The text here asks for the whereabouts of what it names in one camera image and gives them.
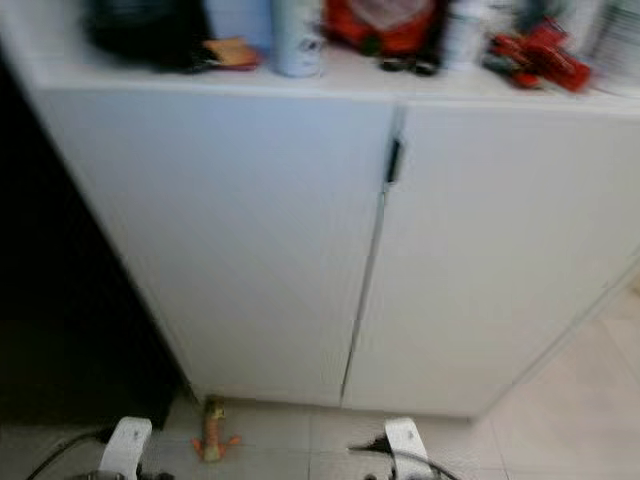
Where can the white floor cabinet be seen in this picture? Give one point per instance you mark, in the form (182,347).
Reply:
(210,250)

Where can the white cabinet door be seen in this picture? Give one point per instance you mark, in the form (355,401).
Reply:
(230,240)
(490,270)

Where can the black bag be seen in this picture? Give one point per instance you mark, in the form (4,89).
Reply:
(145,28)

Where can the orange green floor toy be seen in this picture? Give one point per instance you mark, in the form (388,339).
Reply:
(215,432)

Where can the small orange pouch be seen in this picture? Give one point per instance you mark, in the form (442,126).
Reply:
(232,53)

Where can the pale grey cylindrical bottle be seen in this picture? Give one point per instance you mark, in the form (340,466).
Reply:
(298,38)

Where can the red snack package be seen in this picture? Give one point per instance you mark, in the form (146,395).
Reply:
(380,28)

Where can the small black object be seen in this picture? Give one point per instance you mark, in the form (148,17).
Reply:
(408,64)

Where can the white plastic bottle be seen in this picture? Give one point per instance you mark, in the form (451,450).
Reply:
(468,35)

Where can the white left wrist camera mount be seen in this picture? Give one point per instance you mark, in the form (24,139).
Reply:
(126,448)

